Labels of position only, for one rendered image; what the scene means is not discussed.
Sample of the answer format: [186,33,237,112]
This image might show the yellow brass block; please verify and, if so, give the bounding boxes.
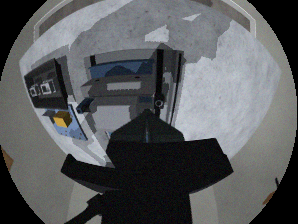
[53,111,73,128]

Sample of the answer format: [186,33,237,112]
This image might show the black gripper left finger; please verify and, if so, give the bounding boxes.
[109,109,147,143]

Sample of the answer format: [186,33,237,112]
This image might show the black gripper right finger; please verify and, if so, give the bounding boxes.
[147,109,185,143]

